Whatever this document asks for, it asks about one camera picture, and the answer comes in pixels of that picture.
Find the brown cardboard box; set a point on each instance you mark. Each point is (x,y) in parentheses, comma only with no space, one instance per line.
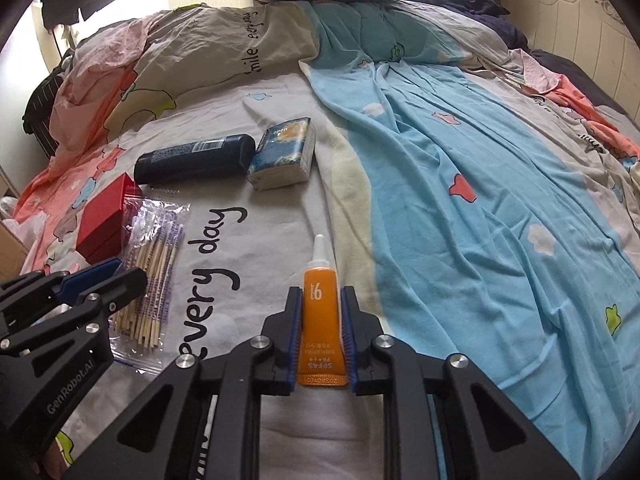
(13,251)

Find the pink crumpled sheet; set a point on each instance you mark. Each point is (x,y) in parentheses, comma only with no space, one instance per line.
(102,68)

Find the black striped suitcase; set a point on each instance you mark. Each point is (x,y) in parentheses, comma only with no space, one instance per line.
(38,110)

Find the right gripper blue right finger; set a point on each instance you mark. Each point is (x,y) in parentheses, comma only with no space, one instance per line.
(443,418)

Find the dark blue cylindrical bottle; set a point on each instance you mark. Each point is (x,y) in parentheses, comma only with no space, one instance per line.
(221,157)

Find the orange cream tube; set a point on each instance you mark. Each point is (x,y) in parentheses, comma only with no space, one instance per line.
(321,361)

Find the cartoon patterned duvet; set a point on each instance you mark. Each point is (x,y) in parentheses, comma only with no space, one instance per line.
(476,201)

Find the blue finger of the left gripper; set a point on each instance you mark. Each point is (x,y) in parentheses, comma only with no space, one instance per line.
(31,316)
(73,285)

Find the bag of cotton swabs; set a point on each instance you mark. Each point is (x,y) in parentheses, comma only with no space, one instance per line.
(153,232)

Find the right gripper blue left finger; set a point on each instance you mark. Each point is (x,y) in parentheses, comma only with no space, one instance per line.
(200,418)

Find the blue tissue pack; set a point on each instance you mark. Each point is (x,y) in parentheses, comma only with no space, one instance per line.
(284,155)

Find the cream wooden headboard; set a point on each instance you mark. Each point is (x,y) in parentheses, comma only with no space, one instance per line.
(589,33)

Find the red square gift box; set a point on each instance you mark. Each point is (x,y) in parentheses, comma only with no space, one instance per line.
(102,232)

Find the dark navy blanket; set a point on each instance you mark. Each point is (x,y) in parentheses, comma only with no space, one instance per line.
(493,16)

